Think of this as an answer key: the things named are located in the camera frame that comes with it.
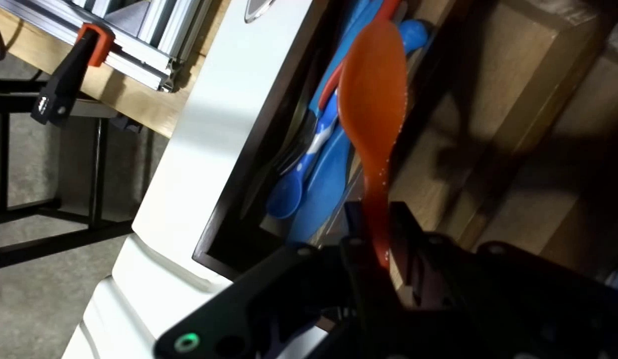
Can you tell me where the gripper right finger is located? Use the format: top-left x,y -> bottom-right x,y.
388,201 -> 618,359

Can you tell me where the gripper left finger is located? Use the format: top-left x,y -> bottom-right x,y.
154,201 -> 390,359

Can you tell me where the orange plastic spoon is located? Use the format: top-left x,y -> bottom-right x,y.
337,19 -> 409,271

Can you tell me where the wooden cutlery rack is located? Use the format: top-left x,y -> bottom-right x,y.
388,0 -> 618,281

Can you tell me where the small blue dotted spoon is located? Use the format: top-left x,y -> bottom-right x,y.
266,94 -> 340,220

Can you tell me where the large blue plastic spoon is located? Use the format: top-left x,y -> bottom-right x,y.
288,125 -> 353,245

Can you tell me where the white drawer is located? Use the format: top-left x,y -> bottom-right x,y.
61,0 -> 618,359

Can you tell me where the red plastic spoon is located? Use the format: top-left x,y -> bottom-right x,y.
317,0 -> 403,113

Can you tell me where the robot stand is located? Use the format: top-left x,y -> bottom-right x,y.
0,0 -> 233,272

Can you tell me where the blue plastic utensil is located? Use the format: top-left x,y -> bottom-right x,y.
308,0 -> 373,116

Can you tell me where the black and orange clamp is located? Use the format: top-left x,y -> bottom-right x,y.
30,22 -> 116,126

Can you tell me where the silver drawer handle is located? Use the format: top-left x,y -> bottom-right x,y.
244,0 -> 278,24

